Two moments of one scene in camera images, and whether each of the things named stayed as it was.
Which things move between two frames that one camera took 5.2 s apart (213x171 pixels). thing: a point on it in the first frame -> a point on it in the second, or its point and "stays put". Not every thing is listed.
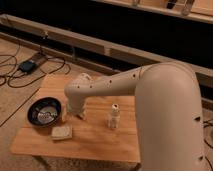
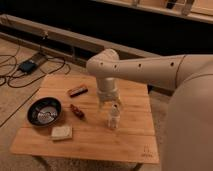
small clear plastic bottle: x=114 y=119 stays put
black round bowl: x=44 y=112 stays put
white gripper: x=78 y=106 -> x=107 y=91
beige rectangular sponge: x=62 y=132 stays put
